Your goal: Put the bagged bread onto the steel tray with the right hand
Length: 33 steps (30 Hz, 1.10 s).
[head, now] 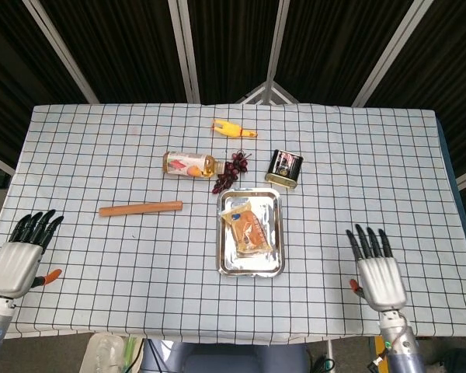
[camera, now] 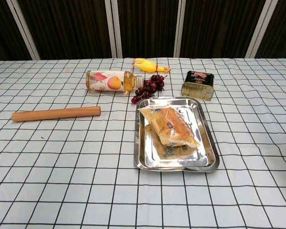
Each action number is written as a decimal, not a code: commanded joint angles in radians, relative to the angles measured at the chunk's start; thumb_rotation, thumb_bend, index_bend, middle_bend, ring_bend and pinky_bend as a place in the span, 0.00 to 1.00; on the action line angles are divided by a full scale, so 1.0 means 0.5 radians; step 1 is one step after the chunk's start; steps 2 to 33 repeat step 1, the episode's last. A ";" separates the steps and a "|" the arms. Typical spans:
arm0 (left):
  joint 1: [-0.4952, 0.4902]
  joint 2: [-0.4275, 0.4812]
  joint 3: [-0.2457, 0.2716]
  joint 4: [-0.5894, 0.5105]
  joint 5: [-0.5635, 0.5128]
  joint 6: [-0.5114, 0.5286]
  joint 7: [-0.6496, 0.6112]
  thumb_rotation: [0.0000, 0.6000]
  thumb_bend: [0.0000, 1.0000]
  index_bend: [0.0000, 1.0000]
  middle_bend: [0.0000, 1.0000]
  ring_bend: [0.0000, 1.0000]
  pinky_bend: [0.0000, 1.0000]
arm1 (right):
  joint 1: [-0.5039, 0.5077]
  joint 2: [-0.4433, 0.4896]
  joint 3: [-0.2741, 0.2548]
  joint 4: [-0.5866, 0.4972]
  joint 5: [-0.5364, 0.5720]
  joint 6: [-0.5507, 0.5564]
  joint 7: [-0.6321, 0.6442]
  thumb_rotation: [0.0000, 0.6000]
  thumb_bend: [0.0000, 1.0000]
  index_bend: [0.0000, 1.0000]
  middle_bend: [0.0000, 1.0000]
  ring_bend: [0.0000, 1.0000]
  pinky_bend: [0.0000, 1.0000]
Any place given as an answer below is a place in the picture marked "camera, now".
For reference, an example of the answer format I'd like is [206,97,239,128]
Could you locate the packaged bread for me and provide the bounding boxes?
[137,106,200,148]

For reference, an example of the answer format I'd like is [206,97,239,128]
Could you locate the stainless steel tray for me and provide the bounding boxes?
[133,96,220,173]

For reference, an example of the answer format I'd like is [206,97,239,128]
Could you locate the dark red grape bunch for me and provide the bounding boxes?
[131,74,168,104]

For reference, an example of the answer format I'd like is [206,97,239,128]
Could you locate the peach juice bottle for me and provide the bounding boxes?
[86,70,143,93]

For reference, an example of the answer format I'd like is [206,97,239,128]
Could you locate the yellow rubber chicken toy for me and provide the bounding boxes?
[131,58,172,73]

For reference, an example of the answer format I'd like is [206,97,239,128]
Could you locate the black luncheon meat can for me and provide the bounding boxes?
[181,70,215,102]

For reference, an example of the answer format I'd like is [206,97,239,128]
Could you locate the dark folding screen with white frames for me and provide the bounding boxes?
[0,0,286,62]

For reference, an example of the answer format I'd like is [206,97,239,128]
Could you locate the wooden rolling pin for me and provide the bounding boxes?
[11,106,102,123]

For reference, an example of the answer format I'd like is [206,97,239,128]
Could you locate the white black checked tablecloth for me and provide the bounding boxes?
[0,57,286,229]

